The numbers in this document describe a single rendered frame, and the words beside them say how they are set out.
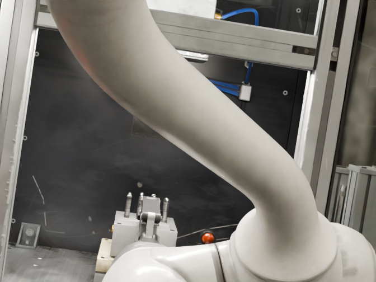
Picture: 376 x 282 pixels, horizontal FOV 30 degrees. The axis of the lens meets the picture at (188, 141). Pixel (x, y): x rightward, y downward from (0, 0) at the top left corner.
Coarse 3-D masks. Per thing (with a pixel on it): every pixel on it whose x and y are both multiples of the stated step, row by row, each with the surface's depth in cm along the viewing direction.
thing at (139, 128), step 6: (138, 120) 109; (132, 126) 109; (138, 126) 109; (144, 126) 109; (132, 132) 109; (138, 132) 109; (144, 132) 109; (150, 132) 109; (156, 132) 109; (156, 138) 110; (162, 138) 110
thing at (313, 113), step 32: (32, 0) 89; (352, 0) 92; (0, 32) 89; (32, 32) 90; (352, 32) 93; (0, 64) 90; (32, 64) 93; (320, 64) 92; (0, 96) 90; (320, 96) 93; (0, 192) 91; (320, 192) 94; (0, 224) 91; (0, 256) 91
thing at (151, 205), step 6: (144, 198) 99; (156, 198) 100; (144, 204) 96; (150, 204) 97; (156, 204) 97; (144, 210) 94; (150, 210) 94; (156, 210) 94; (144, 216) 91; (156, 216) 91
